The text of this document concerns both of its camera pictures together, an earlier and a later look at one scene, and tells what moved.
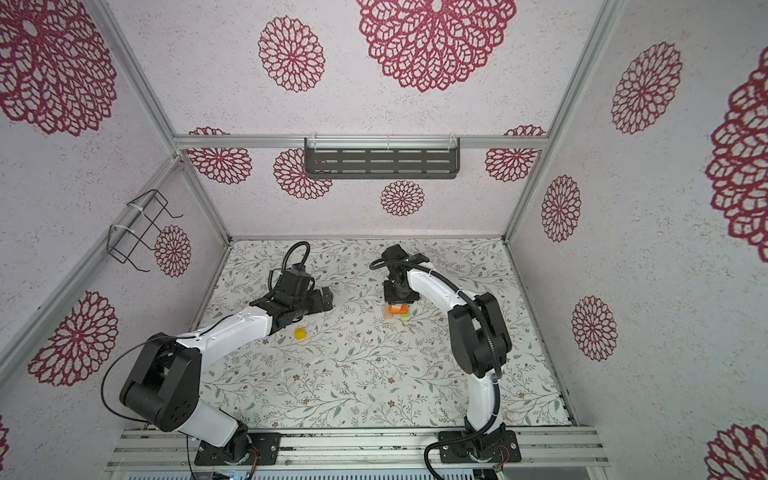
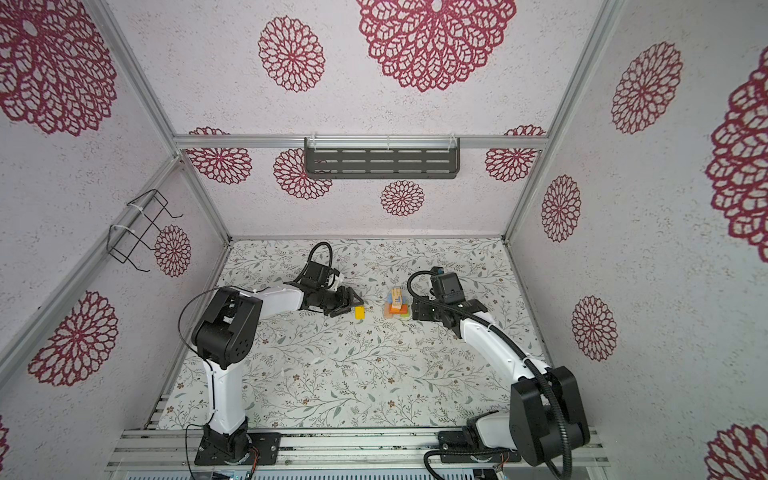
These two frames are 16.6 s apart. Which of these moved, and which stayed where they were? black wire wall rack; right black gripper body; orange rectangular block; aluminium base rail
Moved: right black gripper body
Stayed: orange rectangular block; aluminium base rail; black wire wall rack
